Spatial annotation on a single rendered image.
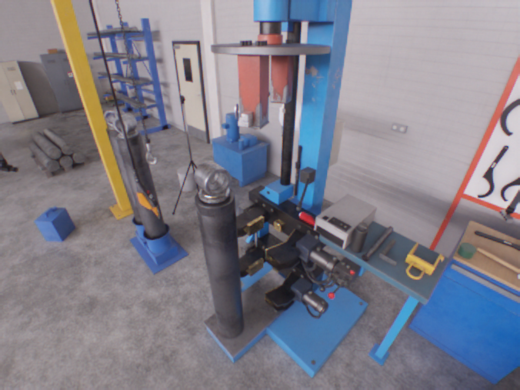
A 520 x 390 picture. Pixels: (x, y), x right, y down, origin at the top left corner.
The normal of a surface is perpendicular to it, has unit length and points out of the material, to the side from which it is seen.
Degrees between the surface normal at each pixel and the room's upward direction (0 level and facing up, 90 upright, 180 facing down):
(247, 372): 0
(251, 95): 90
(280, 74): 90
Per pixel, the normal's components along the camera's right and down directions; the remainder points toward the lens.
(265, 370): 0.00, -0.83
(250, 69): -0.40, 0.50
